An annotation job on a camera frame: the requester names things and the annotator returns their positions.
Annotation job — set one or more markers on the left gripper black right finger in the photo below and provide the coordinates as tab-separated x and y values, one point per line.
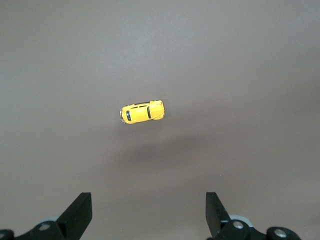
222	225

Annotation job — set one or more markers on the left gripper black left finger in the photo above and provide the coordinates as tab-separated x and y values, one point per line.
72	220

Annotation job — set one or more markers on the yellow beetle toy car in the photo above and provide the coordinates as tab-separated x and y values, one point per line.
142	112

